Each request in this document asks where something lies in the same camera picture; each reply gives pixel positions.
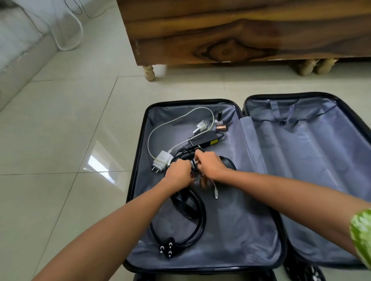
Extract person's left hand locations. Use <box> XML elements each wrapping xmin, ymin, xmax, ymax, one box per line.
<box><xmin>163</xmin><ymin>159</ymin><xmax>195</xmax><ymax>189</ymax></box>

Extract person's left forearm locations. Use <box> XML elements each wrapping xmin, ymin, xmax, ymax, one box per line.
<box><xmin>32</xmin><ymin>180</ymin><xmax>181</xmax><ymax>281</ymax></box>

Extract black laptop power adapter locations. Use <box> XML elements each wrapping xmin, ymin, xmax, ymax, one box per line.
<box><xmin>174</xmin><ymin>131</ymin><xmax>225</xmax><ymax>158</ymax></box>

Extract pink white data cable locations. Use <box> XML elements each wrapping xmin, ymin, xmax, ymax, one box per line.
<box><xmin>200</xmin><ymin>173</ymin><xmax>221</xmax><ymax>200</ymax></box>

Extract clear nail polish bottle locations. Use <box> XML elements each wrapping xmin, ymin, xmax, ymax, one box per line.
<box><xmin>192</xmin><ymin>121</ymin><xmax>208</xmax><ymax>135</ymax></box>

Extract person's right forearm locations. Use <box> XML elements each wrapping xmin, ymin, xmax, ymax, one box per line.
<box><xmin>219</xmin><ymin>167</ymin><xmax>371</xmax><ymax>259</ymax></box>

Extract thick white floor cable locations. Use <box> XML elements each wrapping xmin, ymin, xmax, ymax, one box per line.
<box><xmin>49</xmin><ymin>8</ymin><xmax>85</xmax><ymax>52</ymax></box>

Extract black computer mouse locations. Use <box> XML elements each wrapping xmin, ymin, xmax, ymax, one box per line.
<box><xmin>218</xmin><ymin>156</ymin><xmax>237</xmax><ymax>175</ymax></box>

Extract thin black floor cable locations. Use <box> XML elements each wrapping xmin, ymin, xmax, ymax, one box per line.
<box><xmin>64</xmin><ymin>0</ymin><xmax>108</xmax><ymax>20</ymax></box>

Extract green patterned sleeve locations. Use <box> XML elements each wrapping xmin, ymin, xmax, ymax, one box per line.
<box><xmin>349</xmin><ymin>208</ymin><xmax>371</xmax><ymax>270</ymax></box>

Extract brown wooden bed frame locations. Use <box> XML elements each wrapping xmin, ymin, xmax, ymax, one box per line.
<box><xmin>116</xmin><ymin>0</ymin><xmax>371</xmax><ymax>82</ymax></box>

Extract black suitcase with grey lining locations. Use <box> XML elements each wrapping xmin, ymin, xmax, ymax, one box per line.
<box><xmin>122</xmin><ymin>92</ymin><xmax>371</xmax><ymax>281</ymax></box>

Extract black adapter block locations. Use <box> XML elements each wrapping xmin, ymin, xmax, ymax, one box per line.
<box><xmin>170</xmin><ymin>190</ymin><xmax>199</xmax><ymax>219</ymax></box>

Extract black power cord with plug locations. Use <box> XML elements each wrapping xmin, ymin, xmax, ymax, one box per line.
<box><xmin>149</xmin><ymin>147</ymin><xmax>208</xmax><ymax>259</ymax></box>

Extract white charger with cable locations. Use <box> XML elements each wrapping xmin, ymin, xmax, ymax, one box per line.
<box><xmin>147</xmin><ymin>107</ymin><xmax>215</xmax><ymax>175</ymax></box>

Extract person's right hand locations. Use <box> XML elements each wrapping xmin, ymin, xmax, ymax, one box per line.
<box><xmin>195</xmin><ymin>150</ymin><xmax>230</xmax><ymax>182</ymax></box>

